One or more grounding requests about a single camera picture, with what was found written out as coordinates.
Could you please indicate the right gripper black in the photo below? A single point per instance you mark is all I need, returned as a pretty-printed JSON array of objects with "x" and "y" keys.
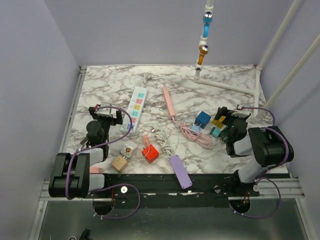
[{"x": 227, "y": 113}]

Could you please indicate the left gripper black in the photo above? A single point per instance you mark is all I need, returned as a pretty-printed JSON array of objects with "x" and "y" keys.
[{"x": 118, "y": 120}]

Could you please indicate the yellow cube socket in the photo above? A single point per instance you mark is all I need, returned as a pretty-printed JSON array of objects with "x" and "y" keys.
[{"x": 219, "y": 122}]

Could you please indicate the teal plug adapter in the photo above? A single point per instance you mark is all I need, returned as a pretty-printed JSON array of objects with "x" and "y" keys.
[{"x": 215, "y": 132}]

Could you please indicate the blue cube socket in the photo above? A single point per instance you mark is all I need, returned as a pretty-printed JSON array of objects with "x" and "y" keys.
[{"x": 202, "y": 119}]

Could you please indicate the white tiger cube socket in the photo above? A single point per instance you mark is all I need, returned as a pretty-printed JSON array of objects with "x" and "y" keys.
[{"x": 129, "y": 149}]

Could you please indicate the pink cube socket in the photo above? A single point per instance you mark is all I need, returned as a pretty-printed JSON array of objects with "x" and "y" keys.
[{"x": 96, "y": 170}]

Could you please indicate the beige cube socket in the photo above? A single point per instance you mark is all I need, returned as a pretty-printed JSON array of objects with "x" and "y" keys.
[{"x": 119, "y": 163}]

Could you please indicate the white power strip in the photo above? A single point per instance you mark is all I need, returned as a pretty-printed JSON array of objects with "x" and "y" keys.
[{"x": 135, "y": 107}]

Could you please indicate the red cube socket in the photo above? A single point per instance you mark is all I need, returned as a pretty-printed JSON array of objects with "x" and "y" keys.
[{"x": 150, "y": 153}]

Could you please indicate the purple USB power strip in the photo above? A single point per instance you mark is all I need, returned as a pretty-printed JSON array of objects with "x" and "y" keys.
[{"x": 180, "y": 172}]

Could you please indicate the pink power strip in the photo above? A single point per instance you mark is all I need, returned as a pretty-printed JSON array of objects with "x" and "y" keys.
[{"x": 168, "y": 101}]

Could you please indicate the dark green cube socket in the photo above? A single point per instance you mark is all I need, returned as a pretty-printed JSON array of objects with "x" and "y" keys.
[{"x": 225, "y": 135}]

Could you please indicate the light blue plug adapter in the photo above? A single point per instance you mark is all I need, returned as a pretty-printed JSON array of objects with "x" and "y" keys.
[{"x": 195, "y": 130}]

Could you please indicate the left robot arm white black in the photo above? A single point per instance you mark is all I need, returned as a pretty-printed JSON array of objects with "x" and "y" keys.
[{"x": 70, "y": 176}]

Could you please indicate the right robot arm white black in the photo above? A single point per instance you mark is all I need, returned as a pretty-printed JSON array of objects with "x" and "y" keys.
[{"x": 268, "y": 145}]

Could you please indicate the salmon small plug adapter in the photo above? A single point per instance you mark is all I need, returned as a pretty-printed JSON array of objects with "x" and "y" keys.
[{"x": 146, "y": 140}]

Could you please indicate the blue orange pipe stand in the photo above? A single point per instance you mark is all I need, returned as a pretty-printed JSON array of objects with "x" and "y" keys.
[{"x": 207, "y": 19}]

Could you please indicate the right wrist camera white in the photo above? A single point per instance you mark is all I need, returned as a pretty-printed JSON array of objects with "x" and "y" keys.
[{"x": 242, "y": 111}]

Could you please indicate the grey metal crank handle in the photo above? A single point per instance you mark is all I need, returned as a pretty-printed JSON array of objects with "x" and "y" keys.
[{"x": 85, "y": 142}]

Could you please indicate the white PVC pipe frame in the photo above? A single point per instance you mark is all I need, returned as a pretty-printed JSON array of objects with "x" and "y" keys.
[{"x": 290, "y": 66}]

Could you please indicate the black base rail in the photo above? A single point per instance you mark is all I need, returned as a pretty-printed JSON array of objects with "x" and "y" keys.
[{"x": 163, "y": 191}]

